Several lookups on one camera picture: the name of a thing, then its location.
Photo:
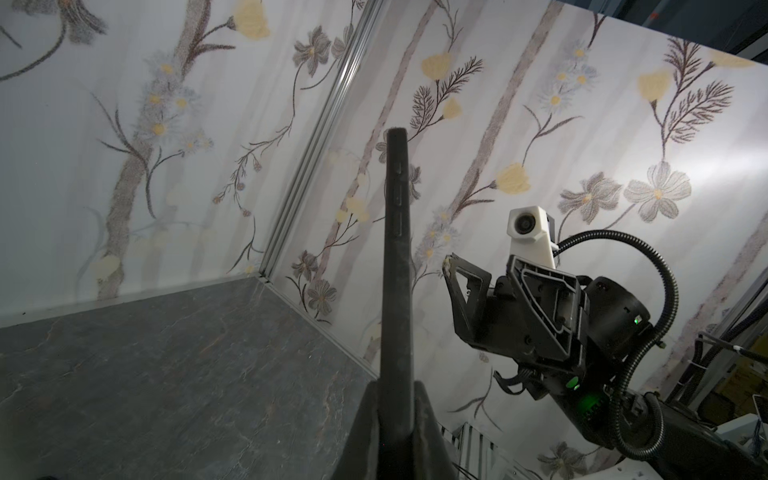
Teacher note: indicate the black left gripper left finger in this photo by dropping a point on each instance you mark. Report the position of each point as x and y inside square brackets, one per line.
[359, 458]

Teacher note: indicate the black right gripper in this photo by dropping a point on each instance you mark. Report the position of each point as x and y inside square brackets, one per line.
[536, 318]

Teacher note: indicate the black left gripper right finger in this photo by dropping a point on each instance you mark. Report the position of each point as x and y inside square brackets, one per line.
[431, 460]

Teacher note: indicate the black phone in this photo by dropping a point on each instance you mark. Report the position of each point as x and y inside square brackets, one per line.
[396, 390]

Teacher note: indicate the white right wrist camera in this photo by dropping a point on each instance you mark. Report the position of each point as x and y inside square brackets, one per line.
[529, 229]

